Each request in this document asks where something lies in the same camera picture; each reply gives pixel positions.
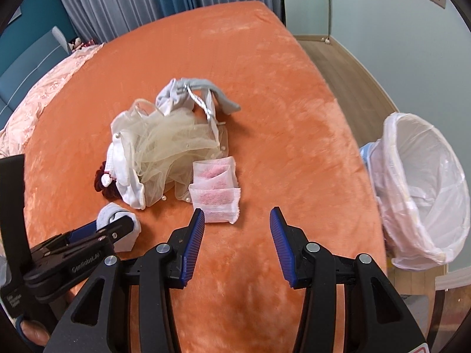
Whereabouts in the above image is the red and white plush toy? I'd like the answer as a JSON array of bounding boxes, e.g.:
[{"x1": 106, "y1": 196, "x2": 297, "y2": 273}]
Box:
[{"x1": 68, "y1": 37, "x2": 98, "y2": 51}]

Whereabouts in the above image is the pink patterned quilt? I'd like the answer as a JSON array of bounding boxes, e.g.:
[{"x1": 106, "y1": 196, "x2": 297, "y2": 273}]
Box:
[{"x1": 0, "y1": 42, "x2": 105, "y2": 159}]

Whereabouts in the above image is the dark red scrunchie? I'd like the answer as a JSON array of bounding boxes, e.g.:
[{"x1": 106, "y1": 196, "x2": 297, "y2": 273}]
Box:
[{"x1": 94, "y1": 162, "x2": 123, "y2": 201}]

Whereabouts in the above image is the cream tulle fabric with pearls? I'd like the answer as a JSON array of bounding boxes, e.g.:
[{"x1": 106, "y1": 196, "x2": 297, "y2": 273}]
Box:
[{"x1": 110, "y1": 99, "x2": 229, "y2": 207}]

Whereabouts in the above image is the white and grey sock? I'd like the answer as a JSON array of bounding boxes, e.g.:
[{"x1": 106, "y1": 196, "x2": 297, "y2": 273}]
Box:
[{"x1": 155, "y1": 78, "x2": 196, "y2": 118}]

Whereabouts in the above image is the light blue plastic bag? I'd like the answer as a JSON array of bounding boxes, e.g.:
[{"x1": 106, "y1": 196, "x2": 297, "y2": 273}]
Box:
[{"x1": 361, "y1": 143, "x2": 377, "y2": 168}]

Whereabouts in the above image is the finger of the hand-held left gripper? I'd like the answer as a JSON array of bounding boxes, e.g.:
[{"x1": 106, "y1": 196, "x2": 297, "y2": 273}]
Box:
[
  {"x1": 31, "y1": 224, "x2": 99, "y2": 263},
  {"x1": 24, "y1": 216, "x2": 135, "y2": 295}
]

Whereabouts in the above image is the orange plush blanket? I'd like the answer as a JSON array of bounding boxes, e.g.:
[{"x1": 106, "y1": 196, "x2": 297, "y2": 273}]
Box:
[{"x1": 22, "y1": 0, "x2": 387, "y2": 353}]

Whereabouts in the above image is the blue padded headboard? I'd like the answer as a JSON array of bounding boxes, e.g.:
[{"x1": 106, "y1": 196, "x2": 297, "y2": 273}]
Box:
[{"x1": 0, "y1": 26, "x2": 71, "y2": 118}]

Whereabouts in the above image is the white plastic bag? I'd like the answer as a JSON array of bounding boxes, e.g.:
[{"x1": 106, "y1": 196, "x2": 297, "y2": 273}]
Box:
[{"x1": 368, "y1": 111, "x2": 471, "y2": 269}]

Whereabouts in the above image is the white sachet with pink filling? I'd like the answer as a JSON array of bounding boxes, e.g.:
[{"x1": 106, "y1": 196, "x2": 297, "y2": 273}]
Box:
[
  {"x1": 189, "y1": 184, "x2": 241, "y2": 225},
  {"x1": 193, "y1": 156, "x2": 238, "y2": 189}
]

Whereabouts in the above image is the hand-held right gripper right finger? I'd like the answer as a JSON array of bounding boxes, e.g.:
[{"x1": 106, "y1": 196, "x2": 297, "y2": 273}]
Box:
[{"x1": 270, "y1": 207, "x2": 429, "y2": 353}]

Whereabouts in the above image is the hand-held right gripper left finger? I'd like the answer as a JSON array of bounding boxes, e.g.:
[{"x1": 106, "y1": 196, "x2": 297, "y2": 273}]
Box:
[{"x1": 44, "y1": 208, "x2": 205, "y2": 353}]

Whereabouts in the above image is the grey drawstring pouch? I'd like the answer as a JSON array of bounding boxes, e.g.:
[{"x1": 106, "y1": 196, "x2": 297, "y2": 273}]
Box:
[{"x1": 177, "y1": 77, "x2": 241, "y2": 133}]

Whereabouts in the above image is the blue slipper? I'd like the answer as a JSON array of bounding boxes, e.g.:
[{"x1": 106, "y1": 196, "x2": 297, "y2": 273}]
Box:
[{"x1": 15, "y1": 316, "x2": 50, "y2": 350}]

